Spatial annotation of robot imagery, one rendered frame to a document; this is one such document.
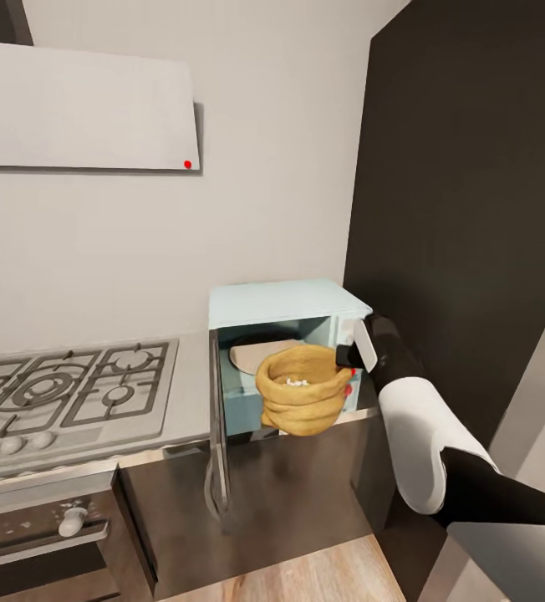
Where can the oven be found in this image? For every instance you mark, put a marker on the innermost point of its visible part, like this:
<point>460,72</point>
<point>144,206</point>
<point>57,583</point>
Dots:
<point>77,540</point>

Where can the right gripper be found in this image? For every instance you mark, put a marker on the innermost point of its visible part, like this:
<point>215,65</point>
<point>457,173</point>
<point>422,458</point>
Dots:
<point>348,356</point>

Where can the fridge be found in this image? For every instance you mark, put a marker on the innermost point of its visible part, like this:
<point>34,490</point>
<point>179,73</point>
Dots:
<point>447,238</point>

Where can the microwave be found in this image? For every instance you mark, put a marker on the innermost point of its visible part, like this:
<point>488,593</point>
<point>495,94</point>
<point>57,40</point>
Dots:
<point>248,322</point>

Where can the range hood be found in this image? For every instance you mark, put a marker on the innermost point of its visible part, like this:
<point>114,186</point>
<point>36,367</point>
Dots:
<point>69,108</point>

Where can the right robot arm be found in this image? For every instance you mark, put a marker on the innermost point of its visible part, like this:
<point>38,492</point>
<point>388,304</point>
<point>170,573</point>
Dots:
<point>442,471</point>

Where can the burner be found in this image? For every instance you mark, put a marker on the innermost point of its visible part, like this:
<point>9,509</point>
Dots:
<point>70,400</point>

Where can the popcorn bag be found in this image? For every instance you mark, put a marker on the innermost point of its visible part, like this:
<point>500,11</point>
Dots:
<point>296,408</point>

